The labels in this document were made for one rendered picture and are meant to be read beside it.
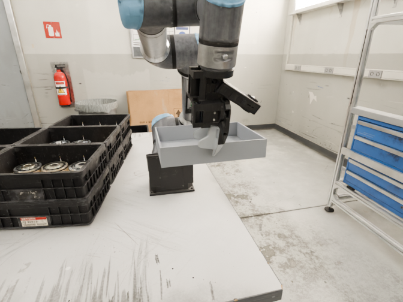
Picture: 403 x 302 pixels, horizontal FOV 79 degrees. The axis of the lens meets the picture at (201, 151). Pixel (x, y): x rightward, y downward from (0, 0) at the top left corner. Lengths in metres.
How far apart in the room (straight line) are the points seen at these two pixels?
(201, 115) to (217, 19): 0.18
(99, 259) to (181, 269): 0.26
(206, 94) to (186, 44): 0.42
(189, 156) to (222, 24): 0.29
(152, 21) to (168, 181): 0.75
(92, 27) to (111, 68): 0.58
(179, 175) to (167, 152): 0.55
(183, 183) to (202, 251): 0.39
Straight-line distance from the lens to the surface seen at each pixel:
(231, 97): 0.52
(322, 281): 1.87
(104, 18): 4.12
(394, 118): 1.98
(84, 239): 1.00
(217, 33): 0.46
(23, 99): 4.41
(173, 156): 0.58
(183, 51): 0.90
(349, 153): 2.21
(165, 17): 0.55
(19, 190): 1.06
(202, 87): 0.50
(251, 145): 0.63
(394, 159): 2.03
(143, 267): 0.84
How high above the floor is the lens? 1.30
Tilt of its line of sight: 21 degrees down
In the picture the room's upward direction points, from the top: straight up
